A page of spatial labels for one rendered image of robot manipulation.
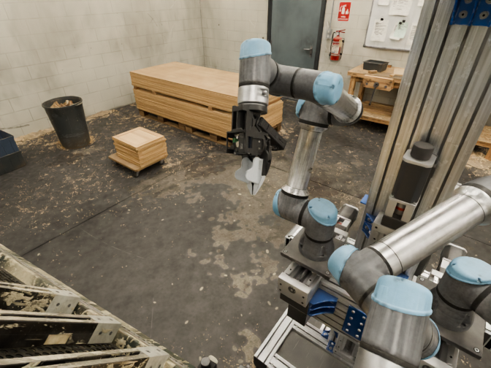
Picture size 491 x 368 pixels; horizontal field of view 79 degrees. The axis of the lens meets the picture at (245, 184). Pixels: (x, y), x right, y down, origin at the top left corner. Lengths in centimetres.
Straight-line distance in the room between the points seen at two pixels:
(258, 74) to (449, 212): 50
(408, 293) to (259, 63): 54
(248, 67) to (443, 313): 99
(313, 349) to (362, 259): 144
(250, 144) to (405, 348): 47
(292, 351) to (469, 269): 117
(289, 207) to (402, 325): 81
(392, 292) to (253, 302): 196
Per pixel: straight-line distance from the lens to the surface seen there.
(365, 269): 62
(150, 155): 388
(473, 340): 129
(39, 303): 135
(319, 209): 117
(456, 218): 74
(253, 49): 74
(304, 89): 77
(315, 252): 127
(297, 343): 203
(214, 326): 231
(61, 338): 114
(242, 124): 71
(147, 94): 547
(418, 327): 49
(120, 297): 261
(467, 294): 116
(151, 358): 111
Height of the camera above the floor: 198
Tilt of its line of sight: 34 degrees down
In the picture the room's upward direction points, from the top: straight up
